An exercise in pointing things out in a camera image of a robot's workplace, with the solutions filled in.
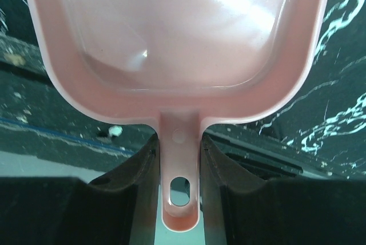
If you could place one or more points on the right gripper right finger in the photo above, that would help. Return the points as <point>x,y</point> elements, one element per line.
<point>241,208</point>

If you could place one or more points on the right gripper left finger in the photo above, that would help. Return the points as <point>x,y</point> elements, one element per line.
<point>118,207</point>

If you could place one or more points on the pink plastic dustpan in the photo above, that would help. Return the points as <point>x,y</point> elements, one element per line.
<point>178,66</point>

